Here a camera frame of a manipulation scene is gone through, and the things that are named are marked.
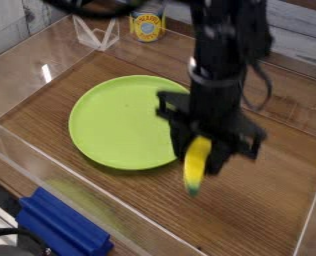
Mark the blue plastic block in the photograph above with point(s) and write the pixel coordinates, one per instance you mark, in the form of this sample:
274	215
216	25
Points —
66	230

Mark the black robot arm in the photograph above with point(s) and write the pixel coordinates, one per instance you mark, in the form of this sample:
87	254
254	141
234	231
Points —
233	40

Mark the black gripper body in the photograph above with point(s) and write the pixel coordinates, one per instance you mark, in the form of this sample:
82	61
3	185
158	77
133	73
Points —
210	110

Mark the yellow toy banana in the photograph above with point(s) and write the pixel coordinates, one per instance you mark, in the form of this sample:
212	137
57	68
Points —
194	164

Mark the clear acrylic corner bracket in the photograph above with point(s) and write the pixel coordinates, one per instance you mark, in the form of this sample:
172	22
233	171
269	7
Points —
97	38

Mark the green round plate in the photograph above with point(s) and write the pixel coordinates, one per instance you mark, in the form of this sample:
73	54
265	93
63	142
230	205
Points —
114	127

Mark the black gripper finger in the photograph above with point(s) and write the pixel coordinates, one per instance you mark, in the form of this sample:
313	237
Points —
220	154
182	136

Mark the clear acrylic enclosure wall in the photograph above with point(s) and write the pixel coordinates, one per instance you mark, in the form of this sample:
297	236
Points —
249	210

